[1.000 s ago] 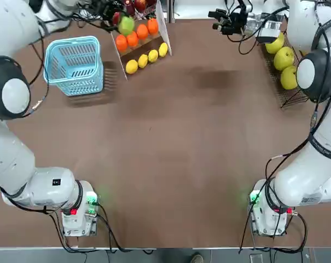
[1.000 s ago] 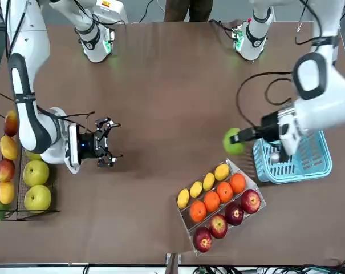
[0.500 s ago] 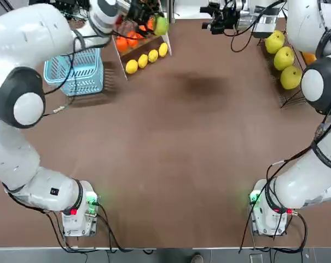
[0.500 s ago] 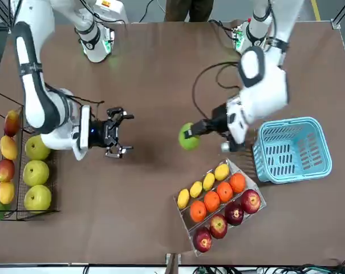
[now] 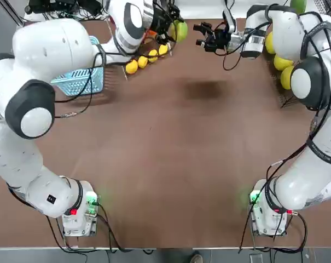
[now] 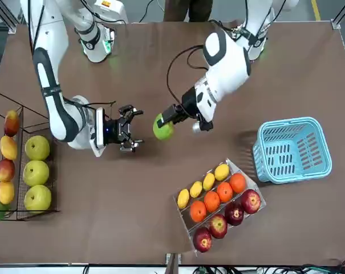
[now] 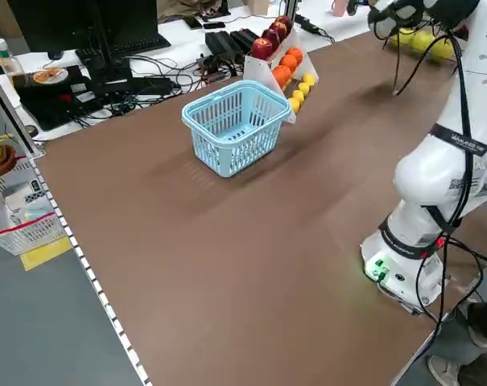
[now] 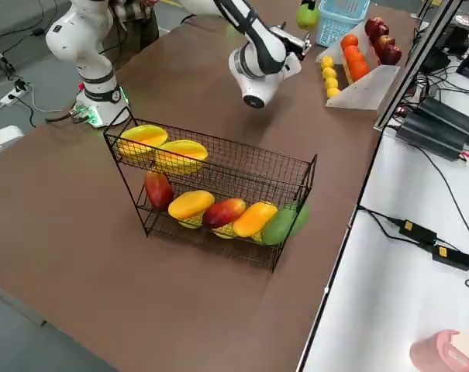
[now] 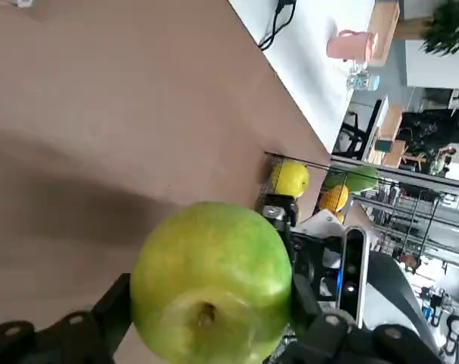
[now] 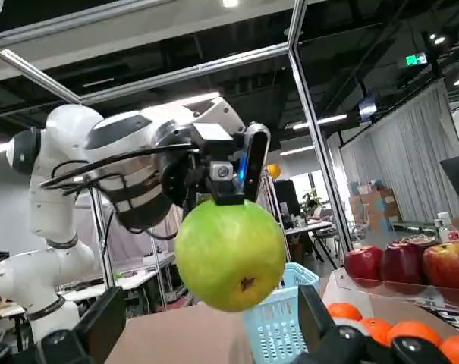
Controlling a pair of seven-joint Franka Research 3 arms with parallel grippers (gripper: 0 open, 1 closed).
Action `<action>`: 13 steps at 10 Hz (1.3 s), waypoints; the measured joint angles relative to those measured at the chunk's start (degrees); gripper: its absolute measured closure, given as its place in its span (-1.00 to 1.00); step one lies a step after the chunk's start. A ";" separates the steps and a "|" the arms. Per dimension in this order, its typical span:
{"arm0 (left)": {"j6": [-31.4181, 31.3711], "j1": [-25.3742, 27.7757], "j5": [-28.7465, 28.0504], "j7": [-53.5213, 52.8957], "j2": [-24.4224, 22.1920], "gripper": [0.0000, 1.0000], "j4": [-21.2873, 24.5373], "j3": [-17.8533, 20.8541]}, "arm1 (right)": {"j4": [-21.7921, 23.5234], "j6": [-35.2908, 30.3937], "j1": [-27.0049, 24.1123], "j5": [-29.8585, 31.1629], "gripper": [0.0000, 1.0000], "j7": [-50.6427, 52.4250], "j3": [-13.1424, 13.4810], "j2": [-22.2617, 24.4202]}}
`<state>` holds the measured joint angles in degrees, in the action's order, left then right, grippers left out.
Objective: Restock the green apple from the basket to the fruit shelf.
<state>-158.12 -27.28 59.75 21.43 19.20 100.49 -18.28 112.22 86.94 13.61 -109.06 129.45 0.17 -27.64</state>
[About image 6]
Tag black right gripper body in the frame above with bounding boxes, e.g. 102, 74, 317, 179
103, 116, 123, 146

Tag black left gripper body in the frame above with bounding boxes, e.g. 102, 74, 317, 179
180, 87, 201, 120

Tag large yellow-green apple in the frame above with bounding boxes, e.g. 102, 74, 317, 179
25, 135, 51, 161
23, 184, 52, 214
23, 160, 50, 187

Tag clear acrylic tiered shelf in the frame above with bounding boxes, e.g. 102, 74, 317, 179
173, 158, 267, 257

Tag red apple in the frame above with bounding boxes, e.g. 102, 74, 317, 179
192, 227, 213, 253
208, 213, 228, 239
224, 202, 245, 227
240, 188, 262, 215

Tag light blue plastic basket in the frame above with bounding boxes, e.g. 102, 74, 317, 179
251, 116, 332, 184

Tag yellow lemon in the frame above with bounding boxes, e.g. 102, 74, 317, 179
177, 188, 190, 209
202, 172, 216, 191
189, 180, 204, 199
214, 163, 230, 182

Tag orange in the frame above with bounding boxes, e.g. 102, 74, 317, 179
216, 182, 234, 203
229, 172, 247, 194
203, 190, 221, 213
189, 200, 208, 223

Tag person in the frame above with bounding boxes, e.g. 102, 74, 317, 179
163, 0, 213, 23

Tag white box orange label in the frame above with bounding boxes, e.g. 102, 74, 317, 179
94, 0, 129, 25

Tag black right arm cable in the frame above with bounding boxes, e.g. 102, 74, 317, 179
62, 96, 117, 120

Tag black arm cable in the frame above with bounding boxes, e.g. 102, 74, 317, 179
62, 96, 117, 120
166, 44, 212, 108

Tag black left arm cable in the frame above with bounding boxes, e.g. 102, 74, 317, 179
166, 44, 212, 108

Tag black wire fruit shelf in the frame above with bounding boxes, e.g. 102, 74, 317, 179
0, 88, 61, 221

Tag grey aluminium post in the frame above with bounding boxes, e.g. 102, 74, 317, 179
165, 252, 181, 274

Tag grey aluminium frame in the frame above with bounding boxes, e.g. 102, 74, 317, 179
0, 0, 29, 34
330, 0, 345, 29

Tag black cable tangle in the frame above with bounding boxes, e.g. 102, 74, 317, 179
189, 258, 345, 274

